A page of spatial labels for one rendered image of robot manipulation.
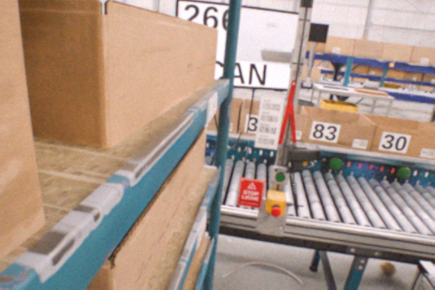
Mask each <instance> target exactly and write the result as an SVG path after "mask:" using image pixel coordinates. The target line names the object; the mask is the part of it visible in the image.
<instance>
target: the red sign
mask: <svg viewBox="0 0 435 290"><path fill-rule="evenodd" d="M265 182H266V181H263V180H254V179H249V178H243V177H240V180H239V186H238V198H237V205H241V206H246V207H250V208H258V209H261V206H262V203H263V204H265V203H266V200H264V199H263V192H264V187H265Z"/></svg>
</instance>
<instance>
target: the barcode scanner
mask: <svg viewBox="0 0 435 290"><path fill-rule="evenodd" d="M287 158H288V160H290V164H291V169H287V171H288V173H289V174H291V173H300V172H303V171H304V170H303V169H304V166H306V165H307V162H314V161H316V162H320V161H321V159H322V150H321V149H320V148H319V146H318V145H313V144H305V143H291V144H289V145H288V147H287Z"/></svg>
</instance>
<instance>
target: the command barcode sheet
mask: <svg viewBox="0 0 435 290"><path fill-rule="evenodd" d="M284 104H286V105H287V100H285V99H284V98H281V97H278V96H265V95H261V101H260V107H259V118H258V124H257V129H256V140H255V146H254V147H258V148H268V149H274V150H277V145H278V144H277V143H278V140H279V135H280V126H281V121H282V116H283V112H284Z"/></svg>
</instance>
